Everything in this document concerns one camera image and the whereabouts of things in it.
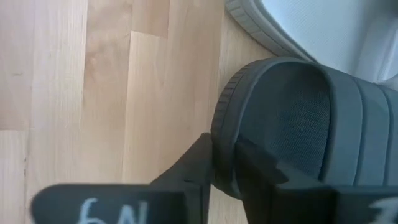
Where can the black slide sandal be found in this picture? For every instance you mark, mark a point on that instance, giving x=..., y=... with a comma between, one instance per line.
x=295, y=118

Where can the wooden shelf with black posts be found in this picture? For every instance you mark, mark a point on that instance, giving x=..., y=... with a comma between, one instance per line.
x=109, y=93

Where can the grey slide sandal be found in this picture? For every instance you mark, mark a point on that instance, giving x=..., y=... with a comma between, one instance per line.
x=326, y=31

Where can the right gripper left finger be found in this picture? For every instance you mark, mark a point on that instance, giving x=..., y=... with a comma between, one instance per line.
x=124, y=202

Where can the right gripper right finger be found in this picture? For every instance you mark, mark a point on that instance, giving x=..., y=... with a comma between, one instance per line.
x=311, y=205

